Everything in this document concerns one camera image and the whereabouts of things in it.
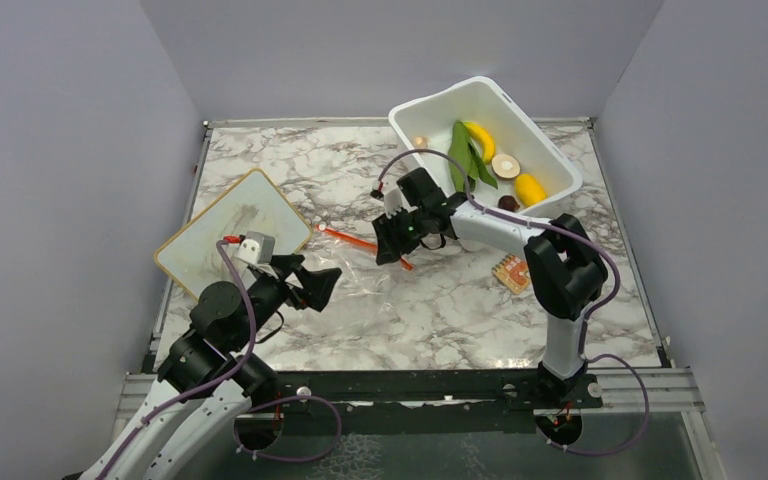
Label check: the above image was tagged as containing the yellow lemon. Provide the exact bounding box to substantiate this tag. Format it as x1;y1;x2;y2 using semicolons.
514;174;548;207

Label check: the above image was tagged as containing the round cut wooden slice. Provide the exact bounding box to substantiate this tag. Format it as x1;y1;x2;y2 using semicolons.
490;153;521;180

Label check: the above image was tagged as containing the clear orange zip top bag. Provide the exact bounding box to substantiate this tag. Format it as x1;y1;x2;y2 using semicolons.
289;229;417;340

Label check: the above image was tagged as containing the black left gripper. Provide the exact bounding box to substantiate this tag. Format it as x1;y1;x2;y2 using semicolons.
231;254;342;350

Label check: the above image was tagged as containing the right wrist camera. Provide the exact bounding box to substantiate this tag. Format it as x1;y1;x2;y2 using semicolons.
370;188;405;218

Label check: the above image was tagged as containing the yellow banana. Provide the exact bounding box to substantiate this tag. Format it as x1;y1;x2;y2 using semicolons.
464;121;496;164

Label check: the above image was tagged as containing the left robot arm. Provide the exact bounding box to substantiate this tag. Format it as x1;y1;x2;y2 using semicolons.
77;241;342;479

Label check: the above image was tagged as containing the white yellow-edged cutting board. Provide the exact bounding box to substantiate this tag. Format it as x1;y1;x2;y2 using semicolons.
154;168;313;298

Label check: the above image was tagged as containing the white plastic bin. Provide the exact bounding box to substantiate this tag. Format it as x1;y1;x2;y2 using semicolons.
388;76;583;217

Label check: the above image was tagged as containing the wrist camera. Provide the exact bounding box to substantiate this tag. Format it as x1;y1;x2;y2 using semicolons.
223;232;275;275
370;188;405;218

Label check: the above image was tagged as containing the green leafy vegetable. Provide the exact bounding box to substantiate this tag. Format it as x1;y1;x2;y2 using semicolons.
448;121;498;192

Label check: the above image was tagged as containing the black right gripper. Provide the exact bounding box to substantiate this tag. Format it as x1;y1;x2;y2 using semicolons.
372;207;428;266

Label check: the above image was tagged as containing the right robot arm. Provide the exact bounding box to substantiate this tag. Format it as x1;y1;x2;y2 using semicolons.
370;168;608;407

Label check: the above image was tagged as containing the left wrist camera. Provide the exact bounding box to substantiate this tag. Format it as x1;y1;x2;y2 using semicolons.
223;232;275;275

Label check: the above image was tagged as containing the dark brown chestnut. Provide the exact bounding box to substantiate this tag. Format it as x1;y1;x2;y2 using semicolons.
497;195;521;212

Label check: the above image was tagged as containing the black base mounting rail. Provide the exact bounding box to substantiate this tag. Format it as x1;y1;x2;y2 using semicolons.
211;368;604;439

